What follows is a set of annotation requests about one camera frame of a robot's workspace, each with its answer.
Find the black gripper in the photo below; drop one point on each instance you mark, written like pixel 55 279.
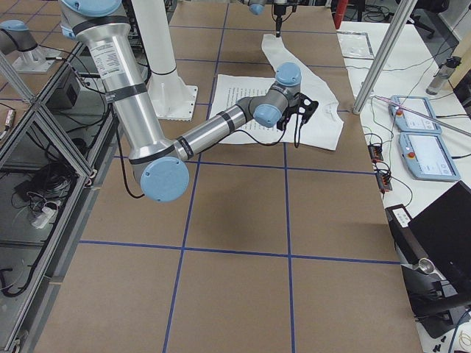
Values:
pixel 278 23

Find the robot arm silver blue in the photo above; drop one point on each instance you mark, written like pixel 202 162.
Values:
pixel 159 163
pixel 256 7

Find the clear plastic document sleeve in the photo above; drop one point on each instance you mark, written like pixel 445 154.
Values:
pixel 355 45

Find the orange electronics board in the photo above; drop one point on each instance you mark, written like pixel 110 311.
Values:
pixel 376 153

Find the upper blue teach pendant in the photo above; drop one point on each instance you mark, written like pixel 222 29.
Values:
pixel 407 112

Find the blue teach pendant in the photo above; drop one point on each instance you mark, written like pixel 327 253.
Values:
pixel 407 112
pixel 427 157

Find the grey water bottle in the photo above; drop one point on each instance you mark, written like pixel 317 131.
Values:
pixel 445 71

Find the metal reacher grabber stick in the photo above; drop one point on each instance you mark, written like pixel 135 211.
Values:
pixel 435 120

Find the lower blue teach pendant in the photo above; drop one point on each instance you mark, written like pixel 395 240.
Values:
pixel 427 157

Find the black laptop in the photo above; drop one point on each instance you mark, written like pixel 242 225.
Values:
pixel 443 231

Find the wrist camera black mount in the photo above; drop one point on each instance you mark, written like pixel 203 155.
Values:
pixel 303 106

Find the aluminium frame post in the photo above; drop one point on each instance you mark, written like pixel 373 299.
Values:
pixel 399 20

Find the white pedestal base plate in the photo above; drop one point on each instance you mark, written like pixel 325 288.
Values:
pixel 176 102

